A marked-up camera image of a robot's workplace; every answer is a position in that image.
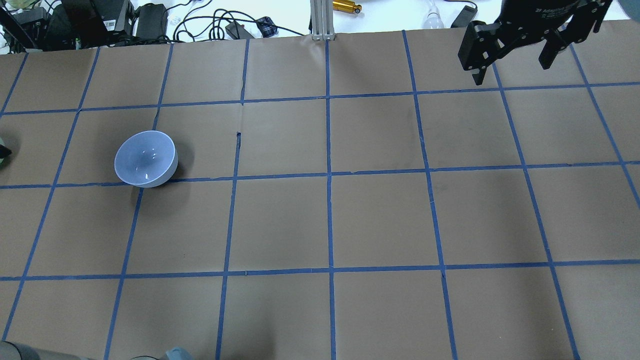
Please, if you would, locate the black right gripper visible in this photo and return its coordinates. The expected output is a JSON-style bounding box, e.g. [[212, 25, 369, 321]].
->
[[458, 0, 612, 86]]

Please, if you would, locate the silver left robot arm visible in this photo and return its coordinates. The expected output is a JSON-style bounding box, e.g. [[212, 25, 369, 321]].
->
[[0, 341, 194, 360]]

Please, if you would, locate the light blue bowl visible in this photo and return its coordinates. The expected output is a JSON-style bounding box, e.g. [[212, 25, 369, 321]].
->
[[113, 130, 179, 188]]

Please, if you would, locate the black power adapter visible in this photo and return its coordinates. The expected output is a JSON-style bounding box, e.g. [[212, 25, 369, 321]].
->
[[450, 5, 478, 28]]

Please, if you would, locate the white light bulb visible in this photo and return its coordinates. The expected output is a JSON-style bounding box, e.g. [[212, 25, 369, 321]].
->
[[423, 0, 444, 29]]

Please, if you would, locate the gold cylinder tool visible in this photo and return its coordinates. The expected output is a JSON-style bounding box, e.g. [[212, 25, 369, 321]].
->
[[333, 0, 362, 14]]

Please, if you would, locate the black electronics box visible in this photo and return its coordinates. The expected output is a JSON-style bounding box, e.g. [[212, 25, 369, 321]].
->
[[134, 3, 168, 40]]

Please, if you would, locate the aluminium frame post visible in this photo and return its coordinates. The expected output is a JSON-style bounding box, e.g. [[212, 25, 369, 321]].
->
[[310, 0, 336, 41]]

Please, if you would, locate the black cable bundle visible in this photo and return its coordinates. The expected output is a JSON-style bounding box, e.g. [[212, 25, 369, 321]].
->
[[172, 0, 306, 42]]

